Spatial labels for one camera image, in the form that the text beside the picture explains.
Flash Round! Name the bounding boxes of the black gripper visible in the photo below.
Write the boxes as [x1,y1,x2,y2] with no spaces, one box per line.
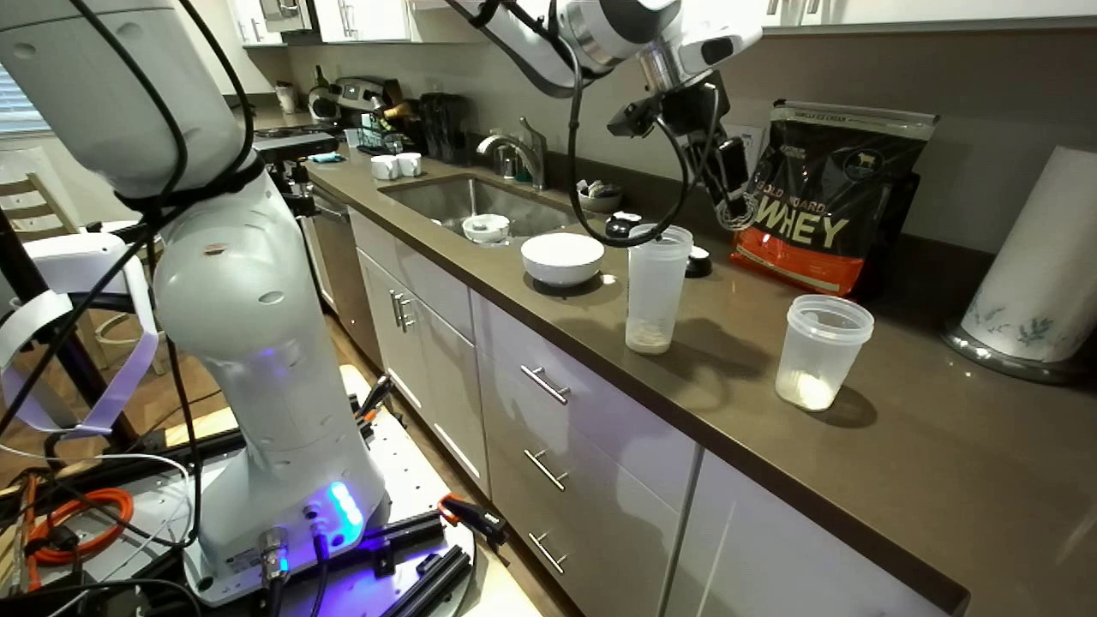
[667,78,761,215]

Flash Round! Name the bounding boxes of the silver wire whisk ball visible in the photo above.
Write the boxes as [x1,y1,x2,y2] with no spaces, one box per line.
[716,186,763,236]

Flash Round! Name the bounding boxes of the small white sink-side object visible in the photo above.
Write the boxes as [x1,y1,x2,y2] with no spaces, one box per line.
[571,175,626,211]

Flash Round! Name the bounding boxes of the short clear plastic container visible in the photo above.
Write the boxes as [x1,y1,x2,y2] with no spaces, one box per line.
[771,290,877,415]

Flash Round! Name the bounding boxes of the black red whey protein bag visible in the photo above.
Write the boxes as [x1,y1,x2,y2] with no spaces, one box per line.
[728,95,941,299]

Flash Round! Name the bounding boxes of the tall clear shaker cup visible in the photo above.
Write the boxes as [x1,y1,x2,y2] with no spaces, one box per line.
[621,224,697,359]

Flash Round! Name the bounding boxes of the white ceramic bowl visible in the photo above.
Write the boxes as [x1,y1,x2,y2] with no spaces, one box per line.
[516,228,610,290]

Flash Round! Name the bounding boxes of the chrome faucet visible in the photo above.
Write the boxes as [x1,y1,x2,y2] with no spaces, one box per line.
[474,115,548,193]

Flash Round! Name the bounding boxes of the steel kitchen sink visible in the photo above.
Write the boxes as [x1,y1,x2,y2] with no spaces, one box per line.
[379,172,601,243]

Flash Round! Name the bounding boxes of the white upper cabinet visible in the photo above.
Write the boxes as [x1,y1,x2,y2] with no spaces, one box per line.
[761,0,1097,36]

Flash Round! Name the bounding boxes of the black coffee maker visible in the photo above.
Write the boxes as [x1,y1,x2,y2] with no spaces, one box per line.
[412,88,476,164]

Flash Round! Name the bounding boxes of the white paper towel roll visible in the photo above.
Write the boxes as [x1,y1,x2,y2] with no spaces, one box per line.
[956,144,1097,371]

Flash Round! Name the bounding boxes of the grey lower cabinet unit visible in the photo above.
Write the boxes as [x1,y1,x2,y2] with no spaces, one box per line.
[304,193,953,617]

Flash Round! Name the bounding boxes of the silver paper towel holder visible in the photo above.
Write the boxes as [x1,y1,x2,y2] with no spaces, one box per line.
[941,322,1086,386]

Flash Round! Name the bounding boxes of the black stove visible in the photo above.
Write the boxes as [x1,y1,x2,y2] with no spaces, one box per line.
[255,129,347,219]

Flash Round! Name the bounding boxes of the white perforated base platform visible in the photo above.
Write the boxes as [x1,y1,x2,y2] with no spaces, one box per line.
[114,409,489,617]

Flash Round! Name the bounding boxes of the window blinds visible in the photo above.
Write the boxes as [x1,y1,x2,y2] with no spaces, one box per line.
[0,65,51,142]

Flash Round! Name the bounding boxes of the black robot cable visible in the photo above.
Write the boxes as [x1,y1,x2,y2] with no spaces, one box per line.
[0,0,700,541]

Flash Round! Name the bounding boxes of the silver drawer handle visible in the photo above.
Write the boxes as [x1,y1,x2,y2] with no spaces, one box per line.
[516,359,577,409]
[524,527,571,580]
[522,444,571,492]

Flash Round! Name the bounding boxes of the silver cabinet door handle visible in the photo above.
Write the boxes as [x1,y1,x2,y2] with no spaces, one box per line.
[388,283,421,336]

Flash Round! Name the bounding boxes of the orange black handled clamp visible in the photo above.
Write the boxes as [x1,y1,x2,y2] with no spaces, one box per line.
[439,490,510,549]

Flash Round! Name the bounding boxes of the white curved plastic frame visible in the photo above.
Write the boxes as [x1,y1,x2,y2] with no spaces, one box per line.
[0,227,165,438]

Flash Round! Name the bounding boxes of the orange coiled cable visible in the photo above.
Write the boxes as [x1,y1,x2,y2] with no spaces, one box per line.
[21,483,138,575]

